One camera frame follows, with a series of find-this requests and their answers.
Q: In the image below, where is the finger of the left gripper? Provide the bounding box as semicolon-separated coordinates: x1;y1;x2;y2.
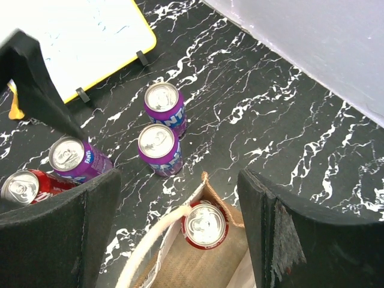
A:
1;29;86;139

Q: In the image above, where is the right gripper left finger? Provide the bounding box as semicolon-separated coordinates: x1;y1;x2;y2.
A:
1;169;121;287

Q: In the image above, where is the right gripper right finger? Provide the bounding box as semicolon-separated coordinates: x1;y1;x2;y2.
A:
237;169;383;287

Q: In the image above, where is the red cola can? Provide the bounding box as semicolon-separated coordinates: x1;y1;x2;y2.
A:
1;169;77;206
181;199;229;250

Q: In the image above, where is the brown canvas tote bag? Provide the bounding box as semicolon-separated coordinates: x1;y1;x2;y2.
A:
116;172;256;287

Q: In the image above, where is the yellow framed whiteboard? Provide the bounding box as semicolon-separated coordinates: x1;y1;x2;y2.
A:
1;1;157;103

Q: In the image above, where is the red cola can front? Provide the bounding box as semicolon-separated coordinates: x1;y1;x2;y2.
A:
1;169;77;206

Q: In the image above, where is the purple Fanta can front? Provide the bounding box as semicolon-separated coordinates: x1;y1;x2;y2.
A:
49;137;113;183

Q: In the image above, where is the purple fanta can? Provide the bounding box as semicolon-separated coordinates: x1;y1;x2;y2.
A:
49;137;113;183
144;82;187;137
137;124;184;177

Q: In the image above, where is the purple Fanta can middle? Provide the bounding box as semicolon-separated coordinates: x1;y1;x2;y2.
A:
137;124;184;177

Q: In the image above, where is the purple Fanta can rear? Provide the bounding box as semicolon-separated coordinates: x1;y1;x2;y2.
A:
144;82;187;137

